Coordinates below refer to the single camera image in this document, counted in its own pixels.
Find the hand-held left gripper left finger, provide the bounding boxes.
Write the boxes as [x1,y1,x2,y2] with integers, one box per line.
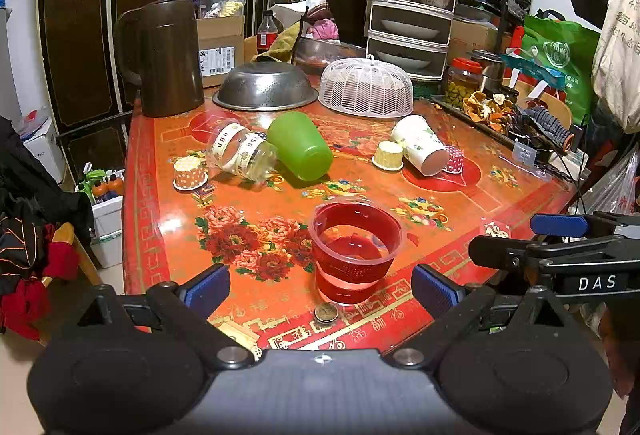
[76,263,255,370]

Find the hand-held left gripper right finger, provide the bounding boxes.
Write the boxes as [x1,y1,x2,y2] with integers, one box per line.
[392,263,570,368]

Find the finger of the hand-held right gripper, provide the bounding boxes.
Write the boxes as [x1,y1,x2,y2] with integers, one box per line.
[530,211,640,239]
[468,235,640,274]

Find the green plastic cup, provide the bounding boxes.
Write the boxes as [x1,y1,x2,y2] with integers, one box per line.
[266,111,334,182]

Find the person's right forearm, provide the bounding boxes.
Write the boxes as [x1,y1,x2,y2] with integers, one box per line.
[599,307,640,418]

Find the clear plastic cup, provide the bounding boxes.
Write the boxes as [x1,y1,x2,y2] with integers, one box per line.
[308,201,404,306]

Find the red dotted small paper cup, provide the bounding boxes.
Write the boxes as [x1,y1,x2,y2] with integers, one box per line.
[442,145,465,174]

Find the orange dotted small paper cup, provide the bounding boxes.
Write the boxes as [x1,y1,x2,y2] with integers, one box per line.
[172,156,209,192]

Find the clear printed glass cup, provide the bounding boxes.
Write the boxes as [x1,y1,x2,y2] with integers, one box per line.
[205,120,279,182]

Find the white printed paper cup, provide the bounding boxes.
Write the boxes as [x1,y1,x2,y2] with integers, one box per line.
[390,114,450,177]

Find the yellow striped small paper cup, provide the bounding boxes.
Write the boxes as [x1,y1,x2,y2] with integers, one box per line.
[371,140,405,172]

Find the clear plastic bag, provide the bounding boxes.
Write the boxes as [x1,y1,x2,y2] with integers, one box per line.
[581,149,640,217]

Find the dark tray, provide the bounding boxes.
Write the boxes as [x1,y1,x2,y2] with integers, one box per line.
[430,92,578,178]

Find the round metal cap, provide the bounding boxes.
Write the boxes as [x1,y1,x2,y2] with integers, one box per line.
[313,304,340,325]

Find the white crate with bottles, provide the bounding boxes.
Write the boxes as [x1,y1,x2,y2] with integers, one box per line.
[75,168,126,269]

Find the dried orange peels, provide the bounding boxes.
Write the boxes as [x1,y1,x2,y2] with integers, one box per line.
[462,90,517,134]

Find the glass jar with red lid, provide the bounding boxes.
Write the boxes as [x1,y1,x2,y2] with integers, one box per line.
[444,58,484,109]

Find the dark lidded glass jar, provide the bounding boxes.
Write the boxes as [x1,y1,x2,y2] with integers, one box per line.
[470,49,506,92]

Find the green shopping bag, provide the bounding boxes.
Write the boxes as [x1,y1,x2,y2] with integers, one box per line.
[520,9,601,126]

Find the cream tote bag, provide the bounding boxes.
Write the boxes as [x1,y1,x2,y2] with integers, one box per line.
[591,0,640,134]

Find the black and red clothes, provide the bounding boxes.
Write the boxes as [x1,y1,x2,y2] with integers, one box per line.
[0,115,96,342]

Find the steel colander bowl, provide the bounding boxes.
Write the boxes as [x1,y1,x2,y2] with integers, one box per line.
[212,62,320,112]

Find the white box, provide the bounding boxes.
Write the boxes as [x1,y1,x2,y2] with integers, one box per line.
[22,115,66,186]

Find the white mesh food cover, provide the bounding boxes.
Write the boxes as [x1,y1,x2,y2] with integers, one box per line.
[318,55,415,119]

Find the white plate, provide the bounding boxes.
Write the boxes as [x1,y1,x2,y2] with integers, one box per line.
[379,18,441,41]
[374,49,434,70]

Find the brown plastic pitcher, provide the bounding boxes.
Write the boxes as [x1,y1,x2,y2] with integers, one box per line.
[113,0,206,118]

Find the cardboard box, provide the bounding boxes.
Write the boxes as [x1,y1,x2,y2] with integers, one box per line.
[196,15,246,89]

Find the yellow cloth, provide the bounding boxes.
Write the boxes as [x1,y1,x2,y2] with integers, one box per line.
[251,22,307,64]

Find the cola bottle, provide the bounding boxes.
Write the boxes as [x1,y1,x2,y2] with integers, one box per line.
[256,10,285,57]

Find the metal basin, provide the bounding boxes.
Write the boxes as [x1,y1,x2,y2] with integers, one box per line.
[295,38,367,76]

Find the pink cloth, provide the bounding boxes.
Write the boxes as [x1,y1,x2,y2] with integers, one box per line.
[300,0,339,41]

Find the dark wooden wardrobe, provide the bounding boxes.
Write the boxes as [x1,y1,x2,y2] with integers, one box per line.
[37,0,382,157]

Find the black ribbed handle tool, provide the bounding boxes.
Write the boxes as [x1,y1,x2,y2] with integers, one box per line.
[519,107,577,152]

